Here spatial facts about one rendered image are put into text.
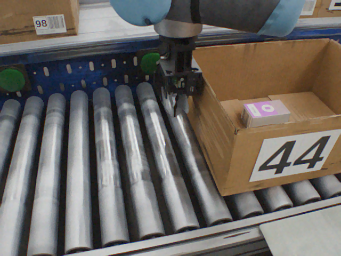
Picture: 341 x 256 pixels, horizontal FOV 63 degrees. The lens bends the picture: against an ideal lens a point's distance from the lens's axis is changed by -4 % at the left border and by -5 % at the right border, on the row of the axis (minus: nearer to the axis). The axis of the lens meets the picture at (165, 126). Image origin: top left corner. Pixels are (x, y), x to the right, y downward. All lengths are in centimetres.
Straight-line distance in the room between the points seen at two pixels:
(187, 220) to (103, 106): 40
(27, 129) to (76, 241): 35
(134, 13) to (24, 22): 54
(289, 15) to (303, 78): 55
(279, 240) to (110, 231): 29
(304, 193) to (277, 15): 40
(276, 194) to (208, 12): 39
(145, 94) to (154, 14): 48
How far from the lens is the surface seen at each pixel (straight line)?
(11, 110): 87
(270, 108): 72
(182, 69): 54
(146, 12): 36
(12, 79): 87
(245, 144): 48
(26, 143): 74
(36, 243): 56
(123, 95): 82
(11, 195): 64
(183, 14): 36
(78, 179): 62
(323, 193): 68
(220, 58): 72
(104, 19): 99
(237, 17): 35
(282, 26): 35
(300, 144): 55
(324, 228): 60
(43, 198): 61
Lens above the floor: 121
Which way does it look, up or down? 41 degrees down
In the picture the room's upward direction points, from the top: straight up
